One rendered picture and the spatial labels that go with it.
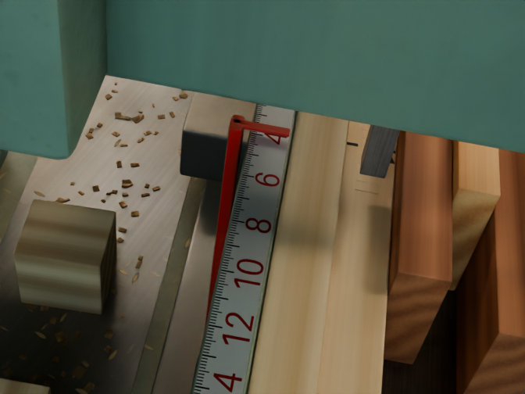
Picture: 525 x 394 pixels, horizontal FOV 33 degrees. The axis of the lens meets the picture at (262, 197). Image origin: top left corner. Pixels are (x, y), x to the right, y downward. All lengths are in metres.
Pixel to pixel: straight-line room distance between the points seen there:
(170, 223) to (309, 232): 0.20
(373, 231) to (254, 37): 0.10
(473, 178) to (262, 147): 0.07
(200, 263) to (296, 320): 0.18
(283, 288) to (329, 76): 0.07
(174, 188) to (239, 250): 0.22
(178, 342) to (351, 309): 0.15
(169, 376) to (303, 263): 0.14
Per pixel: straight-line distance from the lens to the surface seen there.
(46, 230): 0.43
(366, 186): 0.32
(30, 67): 0.21
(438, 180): 0.31
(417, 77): 0.24
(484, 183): 0.31
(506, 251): 0.31
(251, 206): 0.29
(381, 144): 0.30
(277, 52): 0.24
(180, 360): 0.41
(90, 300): 0.44
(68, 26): 0.21
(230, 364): 0.25
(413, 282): 0.29
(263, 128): 0.30
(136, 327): 0.44
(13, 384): 0.38
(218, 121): 0.46
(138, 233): 0.47
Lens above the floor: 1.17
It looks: 49 degrees down
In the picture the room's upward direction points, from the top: 10 degrees clockwise
